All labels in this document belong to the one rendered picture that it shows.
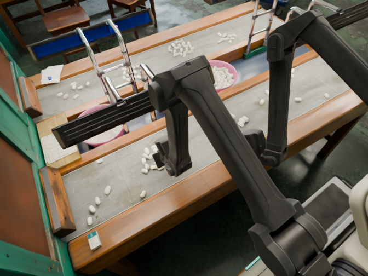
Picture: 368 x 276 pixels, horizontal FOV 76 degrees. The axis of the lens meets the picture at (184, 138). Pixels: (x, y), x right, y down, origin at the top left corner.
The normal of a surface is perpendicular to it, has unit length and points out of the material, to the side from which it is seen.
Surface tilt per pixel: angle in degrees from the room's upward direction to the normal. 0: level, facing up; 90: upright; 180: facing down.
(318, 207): 0
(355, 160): 0
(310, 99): 0
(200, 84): 29
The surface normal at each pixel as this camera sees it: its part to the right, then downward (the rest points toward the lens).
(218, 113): 0.24, -0.20
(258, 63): -0.04, -0.58
